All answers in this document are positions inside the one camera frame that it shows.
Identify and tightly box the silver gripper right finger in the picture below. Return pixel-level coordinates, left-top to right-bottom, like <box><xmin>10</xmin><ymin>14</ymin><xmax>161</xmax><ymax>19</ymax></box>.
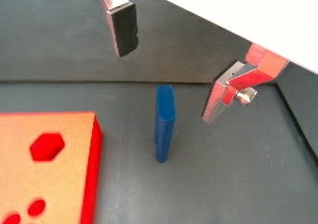
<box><xmin>201</xmin><ymin>44</ymin><xmax>288</xmax><ymax>124</ymax></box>

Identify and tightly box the blue two-pronged peg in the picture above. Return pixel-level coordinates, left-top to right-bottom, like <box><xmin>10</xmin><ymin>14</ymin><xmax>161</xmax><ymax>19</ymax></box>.
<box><xmin>154</xmin><ymin>86</ymin><xmax>176</xmax><ymax>163</ymax></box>

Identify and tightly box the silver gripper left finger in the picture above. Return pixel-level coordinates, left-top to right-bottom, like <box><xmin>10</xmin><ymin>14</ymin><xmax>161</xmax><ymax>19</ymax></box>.
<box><xmin>100</xmin><ymin>0</ymin><xmax>138</xmax><ymax>57</ymax></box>

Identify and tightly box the red shape-sorting board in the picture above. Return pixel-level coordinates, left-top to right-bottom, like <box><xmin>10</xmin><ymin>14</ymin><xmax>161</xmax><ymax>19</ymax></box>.
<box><xmin>0</xmin><ymin>112</ymin><xmax>101</xmax><ymax>224</ymax></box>

